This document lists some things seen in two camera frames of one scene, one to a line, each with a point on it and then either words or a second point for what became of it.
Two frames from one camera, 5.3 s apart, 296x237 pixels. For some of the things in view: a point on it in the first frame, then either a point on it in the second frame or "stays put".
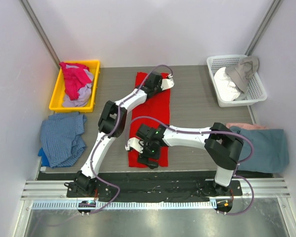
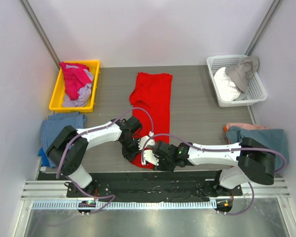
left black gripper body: x=157 y=80 → x=131 y=153
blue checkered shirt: x=61 y=139 stays put
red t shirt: x=154 y=110 stays put
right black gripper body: x=145 y=159 → x=163 y=165
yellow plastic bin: x=56 y=104 stays put
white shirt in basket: x=227 y=88 stays put
